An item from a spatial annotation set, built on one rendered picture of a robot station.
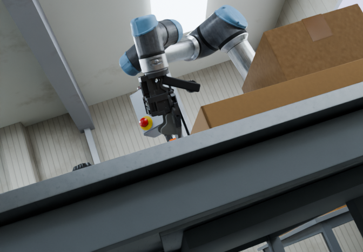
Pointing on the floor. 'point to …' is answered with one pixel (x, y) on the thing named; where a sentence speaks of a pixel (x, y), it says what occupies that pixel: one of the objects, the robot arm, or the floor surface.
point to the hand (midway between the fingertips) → (180, 137)
